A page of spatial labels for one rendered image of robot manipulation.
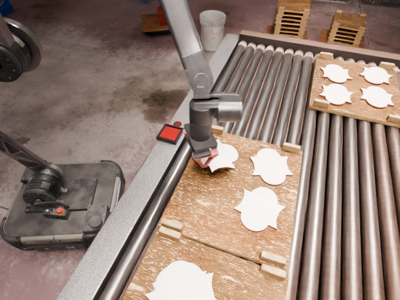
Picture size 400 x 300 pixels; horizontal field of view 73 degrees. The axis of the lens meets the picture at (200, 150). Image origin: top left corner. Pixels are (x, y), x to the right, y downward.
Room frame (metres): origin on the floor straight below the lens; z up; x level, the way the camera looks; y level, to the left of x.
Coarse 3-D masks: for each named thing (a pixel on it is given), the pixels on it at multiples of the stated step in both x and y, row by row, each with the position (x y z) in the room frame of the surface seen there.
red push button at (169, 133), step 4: (168, 128) 0.72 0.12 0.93; (172, 128) 0.72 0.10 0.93; (164, 132) 0.70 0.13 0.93; (168, 132) 0.70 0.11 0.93; (172, 132) 0.70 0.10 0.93; (176, 132) 0.70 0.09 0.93; (160, 136) 0.68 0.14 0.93; (164, 136) 0.68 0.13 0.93; (168, 136) 0.68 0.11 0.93; (172, 136) 0.68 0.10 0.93; (176, 136) 0.68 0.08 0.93
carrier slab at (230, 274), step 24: (168, 240) 0.29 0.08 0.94; (192, 240) 0.29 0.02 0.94; (144, 264) 0.23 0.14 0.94; (168, 264) 0.23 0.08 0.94; (216, 264) 0.23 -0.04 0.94; (240, 264) 0.23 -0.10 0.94; (144, 288) 0.18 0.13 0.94; (216, 288) 0.18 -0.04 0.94; (240, 288) 0.18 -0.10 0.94; (264, 288) 0.18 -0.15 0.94
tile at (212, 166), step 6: (222, 144) 0.57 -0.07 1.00; (222, 150) 0.55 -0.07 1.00; (228, 150) 0.55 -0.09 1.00; (234, 150) 0.55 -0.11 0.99; (192, 156) 0.51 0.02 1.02; (222, 156) 0.52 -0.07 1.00; (228, 156) 0.53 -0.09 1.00; (234, 156) 0.53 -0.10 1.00; (204, 162) 0.49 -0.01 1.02; (210, 162) 0.49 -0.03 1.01; (216, 162) 0.49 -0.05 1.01; (222, 162) 0.50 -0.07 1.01; (228, 162) 0.50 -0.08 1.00; (210, 168) 0.47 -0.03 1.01; (216, 168) 0.47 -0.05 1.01; (222, 168) 0.48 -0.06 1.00; (228, 168) 0.48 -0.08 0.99; (234, 168) 0.48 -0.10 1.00
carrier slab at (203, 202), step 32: (192, 160) 0.56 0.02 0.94; (288, 160) 0.56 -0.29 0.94; (192, 192) 0.44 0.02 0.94; (224, 192) 0.44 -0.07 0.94; (288, 192) 0.44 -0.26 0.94; (160, 224) 0.34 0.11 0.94; (192, 224) 0.34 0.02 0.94; (224, 224) 0.34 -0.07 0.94; (288, 224) 0.34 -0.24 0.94; (256, 256) 0.25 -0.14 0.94; (288, 256) 0.25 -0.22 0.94
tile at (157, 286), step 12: (180, 264) 0.22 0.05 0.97; (168, 276) 0.19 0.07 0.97; (180, 276) 0.19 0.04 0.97; (192, 276) 0.19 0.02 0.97; (204, 276) 0.19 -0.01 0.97; (156, 288) 0.17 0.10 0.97; (168, 288) 0.17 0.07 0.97; (180, 288) 0.17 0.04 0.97; (192, 288) 0.17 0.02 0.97; (204, 288) 0.17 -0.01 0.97
